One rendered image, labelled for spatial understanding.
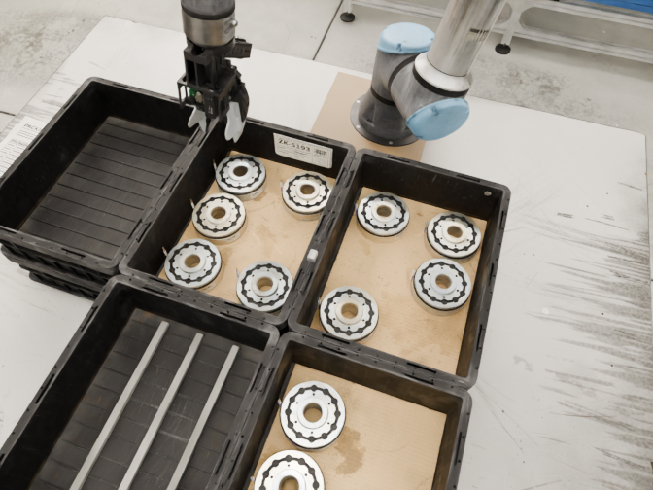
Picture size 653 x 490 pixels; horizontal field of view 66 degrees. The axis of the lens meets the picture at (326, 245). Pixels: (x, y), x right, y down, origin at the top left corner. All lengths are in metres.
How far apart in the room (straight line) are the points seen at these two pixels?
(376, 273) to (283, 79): 0.73
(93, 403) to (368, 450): 0.45
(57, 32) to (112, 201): 2.09
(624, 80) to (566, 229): 1.77
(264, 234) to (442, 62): 0.46
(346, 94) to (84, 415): 0.90
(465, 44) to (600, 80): 2.01
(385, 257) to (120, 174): 0.58
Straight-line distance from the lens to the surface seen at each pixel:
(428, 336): 0.91
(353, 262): 0.95
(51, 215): 1.14
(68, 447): 0.93
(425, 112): 0.98
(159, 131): 1.21
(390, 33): 1.11
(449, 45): 0.95
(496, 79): 2.71
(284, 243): 0.97
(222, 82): 0.83
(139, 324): 0.95
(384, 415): 0.86
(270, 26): 2.89
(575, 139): 1.48
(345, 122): 1.22
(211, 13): 0.75
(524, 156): 1.38
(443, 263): 0.95
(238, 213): 0.99
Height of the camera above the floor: 1.66
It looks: 59 degrees down
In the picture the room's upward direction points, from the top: 2 degrees clockwise
